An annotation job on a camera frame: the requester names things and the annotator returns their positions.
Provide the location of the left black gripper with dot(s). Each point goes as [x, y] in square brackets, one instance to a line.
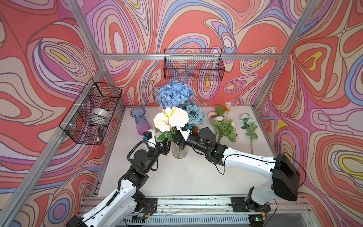
[163, 149]

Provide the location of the clear ribbed glass vase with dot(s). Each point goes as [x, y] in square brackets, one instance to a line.
[177, 152]

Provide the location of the cream peach rose bunch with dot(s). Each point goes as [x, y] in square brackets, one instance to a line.
[169, 121]

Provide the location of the teal rose flower stem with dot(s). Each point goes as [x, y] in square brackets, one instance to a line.
[196, 115]

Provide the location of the blue purple glass vase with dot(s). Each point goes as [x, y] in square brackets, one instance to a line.
[142, 125]

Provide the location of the blue hydrangea flower stem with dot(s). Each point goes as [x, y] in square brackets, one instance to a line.
[174, 95]

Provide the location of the white green flower bunch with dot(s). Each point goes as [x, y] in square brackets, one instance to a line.
[225, 128]

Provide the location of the pale teal flower stem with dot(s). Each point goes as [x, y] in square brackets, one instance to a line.
[250, 126]

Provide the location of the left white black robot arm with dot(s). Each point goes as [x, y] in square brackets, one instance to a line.
[127, 197]

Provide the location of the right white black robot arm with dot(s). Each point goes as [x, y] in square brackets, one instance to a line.
[283, 178]

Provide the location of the orange flower stem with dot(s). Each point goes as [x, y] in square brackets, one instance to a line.
[223, 109]

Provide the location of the small black device in basket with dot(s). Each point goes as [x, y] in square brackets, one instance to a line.
[100, 135]

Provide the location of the white tape roll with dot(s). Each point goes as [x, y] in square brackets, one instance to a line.
[101, 112]

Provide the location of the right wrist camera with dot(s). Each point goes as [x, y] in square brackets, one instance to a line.
[185, 132]

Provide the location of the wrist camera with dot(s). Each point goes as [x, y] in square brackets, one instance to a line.
[149, 137]
[185, 132]

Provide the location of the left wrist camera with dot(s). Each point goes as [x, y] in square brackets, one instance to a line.
[149, 137]

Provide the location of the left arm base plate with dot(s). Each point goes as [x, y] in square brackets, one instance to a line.
[146, 206]

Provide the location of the black wire basket back wall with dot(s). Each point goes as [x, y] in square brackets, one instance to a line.
[193, 64]

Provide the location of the black wire basket wall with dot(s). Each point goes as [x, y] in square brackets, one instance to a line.
[82, 126]
[193, 64]

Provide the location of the black wire basket left wall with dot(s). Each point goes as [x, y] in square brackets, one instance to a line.
[82, 126]

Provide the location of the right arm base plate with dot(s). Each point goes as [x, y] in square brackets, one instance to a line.
[240, 205]

